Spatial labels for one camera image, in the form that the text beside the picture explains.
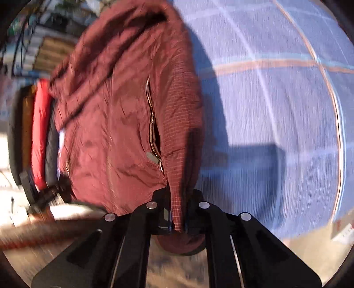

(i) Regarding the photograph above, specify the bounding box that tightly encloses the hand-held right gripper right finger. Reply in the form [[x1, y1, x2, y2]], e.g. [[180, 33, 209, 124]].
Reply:
[[184, 190, 323, 288]]

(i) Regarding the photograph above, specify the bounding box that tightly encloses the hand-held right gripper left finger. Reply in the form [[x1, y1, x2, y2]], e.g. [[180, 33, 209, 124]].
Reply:
[[31, 188, 173, 288]]

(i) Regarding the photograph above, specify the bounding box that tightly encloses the maroon quilted jacket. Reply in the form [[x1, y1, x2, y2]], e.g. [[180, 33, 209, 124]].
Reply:
[[48, 0, 206, 257]]

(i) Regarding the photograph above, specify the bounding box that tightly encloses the black quilted jacket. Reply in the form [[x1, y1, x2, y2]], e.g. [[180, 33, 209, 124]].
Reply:
[[44, 100, 60, 186]]

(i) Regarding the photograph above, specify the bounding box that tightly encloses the red puffer jacket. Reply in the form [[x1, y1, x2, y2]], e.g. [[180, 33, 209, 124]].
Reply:
[[30, 79, 56, 190]]

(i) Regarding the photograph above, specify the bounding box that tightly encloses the brown garment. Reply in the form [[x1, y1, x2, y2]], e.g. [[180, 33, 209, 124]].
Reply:
[[21, 86, 36, 167]]

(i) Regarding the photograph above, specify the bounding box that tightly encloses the blue checked bedsheet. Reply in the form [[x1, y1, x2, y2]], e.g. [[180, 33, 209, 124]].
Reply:
[[171, 0, 352, 241]]

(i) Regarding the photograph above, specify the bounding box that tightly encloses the cluttered shelf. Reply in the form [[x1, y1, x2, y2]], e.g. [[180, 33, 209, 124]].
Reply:
[[0, 0, 83, 81]]

